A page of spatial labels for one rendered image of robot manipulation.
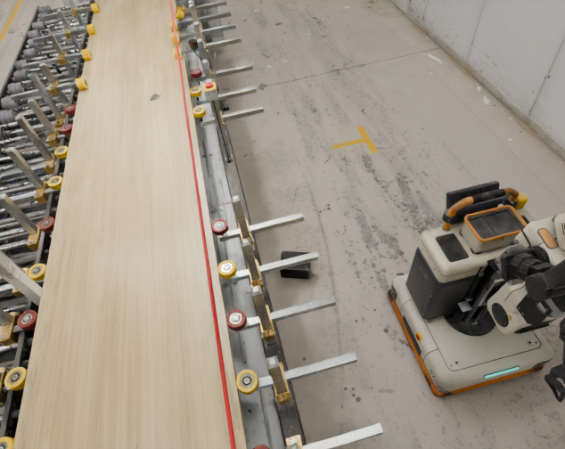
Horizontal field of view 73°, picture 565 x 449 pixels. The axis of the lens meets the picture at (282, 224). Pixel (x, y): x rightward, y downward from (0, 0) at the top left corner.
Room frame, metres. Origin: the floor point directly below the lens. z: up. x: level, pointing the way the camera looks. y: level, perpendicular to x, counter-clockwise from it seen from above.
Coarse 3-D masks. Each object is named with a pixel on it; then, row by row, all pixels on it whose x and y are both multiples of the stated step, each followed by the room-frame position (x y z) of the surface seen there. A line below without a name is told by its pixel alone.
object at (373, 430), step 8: (376, 424) 0.27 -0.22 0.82; (352, 432) 0.26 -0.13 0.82; (360, 432) 0.25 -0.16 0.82; (368, 432) 0.25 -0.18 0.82; (376, 432) 0.25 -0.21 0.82; (328, 440) 0.24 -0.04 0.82; (336, 440) 0.24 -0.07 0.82; (344, 440) 0.24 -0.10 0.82; (352, 440) 0.23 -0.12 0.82; (360, 440) 0.23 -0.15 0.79; (304, 448) 0.23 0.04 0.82; (312, 448) 0.23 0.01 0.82; (320, 448) 0.22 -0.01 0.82; (328, 448) 0.22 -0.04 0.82
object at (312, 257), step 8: (304, 256) 1.00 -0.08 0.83; (312, 256) 0.99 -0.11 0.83; (272, 264) 0.98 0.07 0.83; (280, 264) 0.98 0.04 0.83; (288, 264) 0.97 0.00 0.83; (296, 264) 0.97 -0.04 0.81; (240, 272) 0.97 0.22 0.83; (248, 272) 0.96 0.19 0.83; (264, 272) 0.96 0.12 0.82; (232, 280) 0.94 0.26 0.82; (240, 280) 0.94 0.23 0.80
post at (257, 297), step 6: (252, 288) 0.68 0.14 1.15; (258, 288) 0.68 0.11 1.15; (252, 294) 0.66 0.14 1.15; (258, 294) 0.66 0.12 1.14; (258, 300) 0.66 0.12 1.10; (264, 300) 0.68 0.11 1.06; (258, 306) 0.66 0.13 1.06; (264, 306) 0.66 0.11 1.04; (258, 312) 0.66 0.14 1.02; (264, 312) 0.66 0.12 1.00; (264, 318) 0.66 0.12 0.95; (264, 324) 0.66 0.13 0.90; (270, 324) 0.66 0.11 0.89; (264, 330) 0.66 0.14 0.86; (270, 342) 0.66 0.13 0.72
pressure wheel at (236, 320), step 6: (234, 312) 0.73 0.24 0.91; (240, 312) 0.73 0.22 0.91; (228, 318) 0.71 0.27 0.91; (234, 318) 0.70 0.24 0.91; (240, 318) 0.70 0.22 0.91; (246, 318) 0.70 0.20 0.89; (228, 324) 0.68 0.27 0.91; (234, 324) 0.68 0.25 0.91; (240, 324) 0.67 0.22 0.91; (234, 330) 0.66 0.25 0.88
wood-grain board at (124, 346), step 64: (128, 0) 4.27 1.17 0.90; (128, 64) 2.95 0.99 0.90; (128, 128) 2.11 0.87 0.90; (192, 128) 2.01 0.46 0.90; (64, 192) 1.60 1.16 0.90; (128, 192) 1.53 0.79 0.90; (192, 192) 1.45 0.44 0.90; (64, 256) 1.16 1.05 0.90; (128, 256) 1.10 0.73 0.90; (192, 256) 1.04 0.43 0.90; (64, 320) 0.81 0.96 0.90; (128, 320) 0.77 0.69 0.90; (192, 320) 0.73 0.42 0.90; (64, 384) 0.54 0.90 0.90; (128, 384) 0.51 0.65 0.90; (192, 384) 0.47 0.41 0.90; (64, 448) 0.32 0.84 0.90; (128, 448) 0.30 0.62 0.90; (192, 448) 0.27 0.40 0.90
